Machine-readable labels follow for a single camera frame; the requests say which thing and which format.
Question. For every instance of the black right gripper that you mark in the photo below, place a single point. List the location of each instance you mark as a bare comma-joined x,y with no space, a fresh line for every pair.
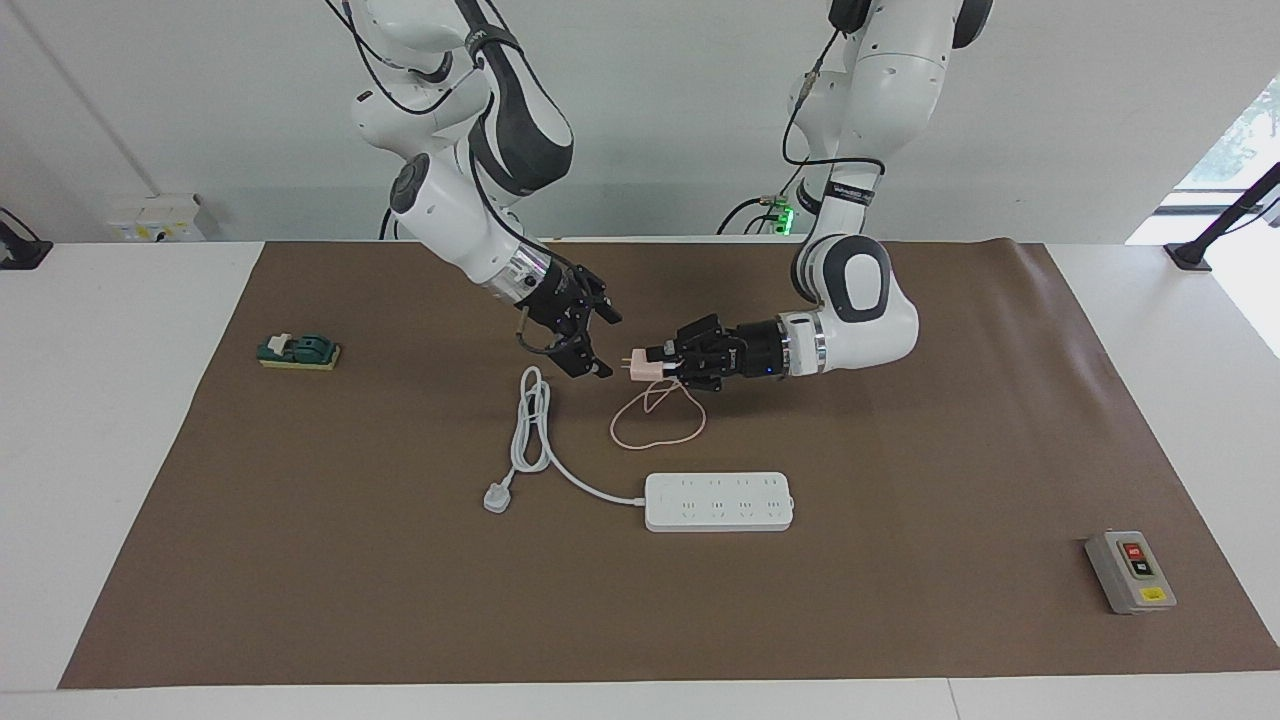
558,300

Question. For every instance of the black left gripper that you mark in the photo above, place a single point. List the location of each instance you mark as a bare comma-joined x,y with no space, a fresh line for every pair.
750,352

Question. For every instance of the pink charger adapter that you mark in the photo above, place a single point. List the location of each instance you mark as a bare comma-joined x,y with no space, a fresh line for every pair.
645,365

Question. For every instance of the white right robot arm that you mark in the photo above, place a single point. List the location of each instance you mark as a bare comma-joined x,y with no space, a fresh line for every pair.
450,215

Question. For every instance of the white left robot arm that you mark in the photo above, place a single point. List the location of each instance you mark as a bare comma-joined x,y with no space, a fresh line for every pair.
880,330

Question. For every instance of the white power strip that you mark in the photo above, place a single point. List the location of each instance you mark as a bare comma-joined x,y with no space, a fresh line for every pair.
720,502

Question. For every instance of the brown table mat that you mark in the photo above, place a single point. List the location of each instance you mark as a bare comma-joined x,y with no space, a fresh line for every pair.
800,620

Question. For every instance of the black angled stand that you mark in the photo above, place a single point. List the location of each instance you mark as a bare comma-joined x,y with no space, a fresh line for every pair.
1195,255

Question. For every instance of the black desk clamp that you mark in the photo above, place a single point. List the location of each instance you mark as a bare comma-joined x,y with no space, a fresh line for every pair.
20,250

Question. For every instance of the bright window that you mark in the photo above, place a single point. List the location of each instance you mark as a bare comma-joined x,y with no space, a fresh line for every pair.
1250,140

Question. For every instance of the green knife switch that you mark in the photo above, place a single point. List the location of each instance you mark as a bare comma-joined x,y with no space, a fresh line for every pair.
300,353

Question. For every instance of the white wall outlet box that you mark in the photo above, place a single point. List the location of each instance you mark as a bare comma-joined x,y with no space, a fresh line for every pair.
155,215

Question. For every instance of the grey on-off switch box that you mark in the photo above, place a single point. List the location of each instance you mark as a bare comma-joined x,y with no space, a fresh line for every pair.
1130,572

